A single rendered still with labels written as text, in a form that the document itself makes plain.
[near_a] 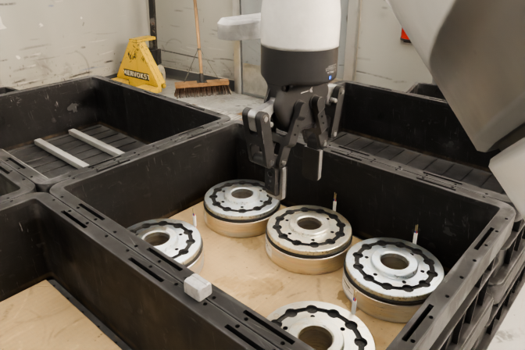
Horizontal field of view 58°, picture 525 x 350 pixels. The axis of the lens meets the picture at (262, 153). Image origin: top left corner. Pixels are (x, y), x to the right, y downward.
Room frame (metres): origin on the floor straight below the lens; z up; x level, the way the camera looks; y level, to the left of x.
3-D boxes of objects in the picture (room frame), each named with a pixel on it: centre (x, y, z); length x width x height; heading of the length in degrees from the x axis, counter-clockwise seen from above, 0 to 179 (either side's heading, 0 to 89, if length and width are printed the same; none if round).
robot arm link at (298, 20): (0.47, -0.02, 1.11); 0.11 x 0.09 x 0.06; 47
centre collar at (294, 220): (0.48, -0.06, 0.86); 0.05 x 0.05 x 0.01
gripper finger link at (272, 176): (0.42, -0.01, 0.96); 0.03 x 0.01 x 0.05; 137
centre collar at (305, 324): (0.30, -0.04, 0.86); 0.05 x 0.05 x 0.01
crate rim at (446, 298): (0.43, -0.01, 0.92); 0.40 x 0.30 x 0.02; 49
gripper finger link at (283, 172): (0.43, -0.01, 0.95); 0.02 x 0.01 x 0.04; 47
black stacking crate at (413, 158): (0.65, -0.21, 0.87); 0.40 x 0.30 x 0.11; 49
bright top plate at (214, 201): (0.55, 0.03, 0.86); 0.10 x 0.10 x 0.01
